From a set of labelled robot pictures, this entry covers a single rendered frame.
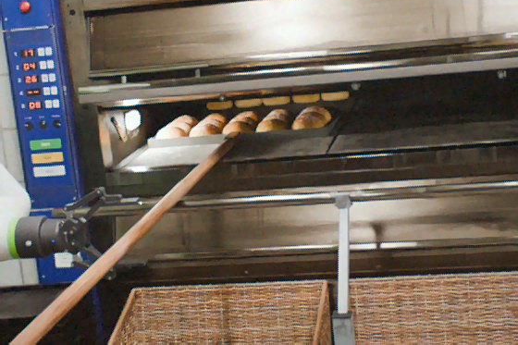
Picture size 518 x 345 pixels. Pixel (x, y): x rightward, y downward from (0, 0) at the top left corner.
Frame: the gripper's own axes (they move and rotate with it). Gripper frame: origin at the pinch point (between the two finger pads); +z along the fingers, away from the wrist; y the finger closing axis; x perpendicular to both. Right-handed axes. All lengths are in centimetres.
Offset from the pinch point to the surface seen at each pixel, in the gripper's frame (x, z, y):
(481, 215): -69, 70, 19
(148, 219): -5.2, 1.2, -1.3
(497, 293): -65, 73, 39
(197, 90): -53, 3, -22
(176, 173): -68, -10, 2
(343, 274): -18.1, 40.7, 16.9
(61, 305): 48.3, 1.4, -0.5
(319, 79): -54, 34, -23
